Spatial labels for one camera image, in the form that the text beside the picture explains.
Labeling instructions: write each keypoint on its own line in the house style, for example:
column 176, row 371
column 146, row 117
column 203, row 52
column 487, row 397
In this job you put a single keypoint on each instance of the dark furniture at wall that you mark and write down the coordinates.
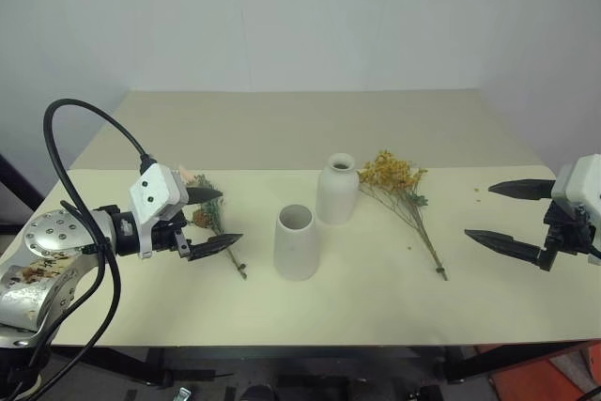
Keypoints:
column 11, row 194

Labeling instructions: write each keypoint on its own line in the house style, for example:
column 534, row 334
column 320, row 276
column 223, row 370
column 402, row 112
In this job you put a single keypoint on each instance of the white conical vase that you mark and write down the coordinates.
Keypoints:
column 296, row 251

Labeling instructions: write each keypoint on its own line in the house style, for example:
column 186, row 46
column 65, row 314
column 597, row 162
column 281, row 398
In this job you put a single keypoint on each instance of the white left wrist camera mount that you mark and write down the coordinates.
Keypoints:
column 152, row 192

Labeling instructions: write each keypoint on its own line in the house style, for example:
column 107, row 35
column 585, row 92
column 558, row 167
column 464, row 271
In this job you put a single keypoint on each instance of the black table frame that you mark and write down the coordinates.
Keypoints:
column 497, row 356

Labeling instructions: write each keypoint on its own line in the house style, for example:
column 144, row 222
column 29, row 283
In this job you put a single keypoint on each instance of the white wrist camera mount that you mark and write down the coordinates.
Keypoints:
column 580, row 180
column 152, row 192

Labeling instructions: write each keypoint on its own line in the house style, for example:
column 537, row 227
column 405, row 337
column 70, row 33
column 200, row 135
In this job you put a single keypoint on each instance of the orange object under table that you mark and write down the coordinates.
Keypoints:
column 540, row 380

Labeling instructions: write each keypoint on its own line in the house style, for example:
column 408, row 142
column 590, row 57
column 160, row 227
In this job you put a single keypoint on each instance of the green and orange flower bunch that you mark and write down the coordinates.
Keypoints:
column 203, row 219

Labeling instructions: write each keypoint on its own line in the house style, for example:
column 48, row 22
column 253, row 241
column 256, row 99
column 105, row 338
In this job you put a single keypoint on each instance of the white bottle-shaped vase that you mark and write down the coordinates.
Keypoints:
column 335, row 194

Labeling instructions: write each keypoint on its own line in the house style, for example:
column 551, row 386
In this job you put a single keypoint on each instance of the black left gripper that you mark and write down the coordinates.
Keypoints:
column 166, row 234

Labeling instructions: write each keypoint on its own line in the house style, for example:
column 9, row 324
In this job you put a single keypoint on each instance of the yellow dried flower bunch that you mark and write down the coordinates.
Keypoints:
column 389, row 171

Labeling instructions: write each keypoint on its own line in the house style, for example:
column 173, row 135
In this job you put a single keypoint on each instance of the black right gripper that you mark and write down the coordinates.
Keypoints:
column 565, row 227

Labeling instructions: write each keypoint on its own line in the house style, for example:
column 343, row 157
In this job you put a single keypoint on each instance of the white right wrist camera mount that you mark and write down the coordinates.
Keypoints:
column 580, row 180

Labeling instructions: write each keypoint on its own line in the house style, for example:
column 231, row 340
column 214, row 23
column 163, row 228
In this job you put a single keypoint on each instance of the dark rounded shape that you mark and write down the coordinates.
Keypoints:
column 258, row 394

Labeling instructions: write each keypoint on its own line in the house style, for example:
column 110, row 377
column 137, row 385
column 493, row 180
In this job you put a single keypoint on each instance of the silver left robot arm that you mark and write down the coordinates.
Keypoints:
column 47, row 236

